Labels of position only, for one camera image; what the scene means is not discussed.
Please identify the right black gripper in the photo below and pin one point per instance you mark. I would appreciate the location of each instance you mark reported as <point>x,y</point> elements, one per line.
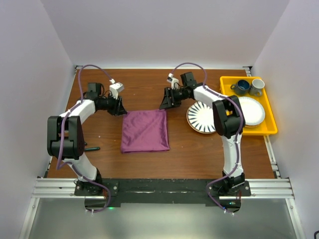
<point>168,102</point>

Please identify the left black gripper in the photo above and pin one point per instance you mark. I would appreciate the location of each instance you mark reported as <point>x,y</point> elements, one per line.
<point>117,109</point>

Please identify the purple cloth napkin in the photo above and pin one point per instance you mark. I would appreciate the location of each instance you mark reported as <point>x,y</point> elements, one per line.
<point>145,131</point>

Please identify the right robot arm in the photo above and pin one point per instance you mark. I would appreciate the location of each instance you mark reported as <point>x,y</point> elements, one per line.
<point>228,123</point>

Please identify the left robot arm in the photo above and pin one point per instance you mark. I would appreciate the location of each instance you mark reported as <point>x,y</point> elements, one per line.
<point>65,137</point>

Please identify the blue striped white plate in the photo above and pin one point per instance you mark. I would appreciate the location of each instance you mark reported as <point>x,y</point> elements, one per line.
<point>200,117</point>

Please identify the blue grey bowl cup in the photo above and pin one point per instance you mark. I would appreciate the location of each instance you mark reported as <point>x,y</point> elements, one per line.
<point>241,87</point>

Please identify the white plate in tray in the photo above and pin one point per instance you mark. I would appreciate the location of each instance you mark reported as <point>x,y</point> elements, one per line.
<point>253,112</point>

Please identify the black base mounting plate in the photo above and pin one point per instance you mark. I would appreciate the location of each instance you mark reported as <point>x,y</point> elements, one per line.
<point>117,192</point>

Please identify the white grey mug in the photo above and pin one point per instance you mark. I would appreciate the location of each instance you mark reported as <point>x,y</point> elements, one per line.
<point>256,87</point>

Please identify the yellow plastic tray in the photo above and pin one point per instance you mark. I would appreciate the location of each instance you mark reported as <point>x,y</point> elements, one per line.
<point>268,126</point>

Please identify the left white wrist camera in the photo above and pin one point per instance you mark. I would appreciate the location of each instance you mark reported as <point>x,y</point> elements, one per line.
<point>115,88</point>

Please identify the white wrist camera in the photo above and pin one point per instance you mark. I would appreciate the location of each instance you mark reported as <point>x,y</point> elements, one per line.
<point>115,88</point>
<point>173,81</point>

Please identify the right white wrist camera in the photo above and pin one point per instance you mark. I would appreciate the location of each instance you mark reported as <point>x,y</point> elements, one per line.
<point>173,81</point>

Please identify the gold spoon green handle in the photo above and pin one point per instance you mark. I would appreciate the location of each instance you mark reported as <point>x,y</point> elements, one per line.
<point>91,149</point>

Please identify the aluminium frame rail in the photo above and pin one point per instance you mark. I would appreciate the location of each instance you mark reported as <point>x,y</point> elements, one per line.
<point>269,213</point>

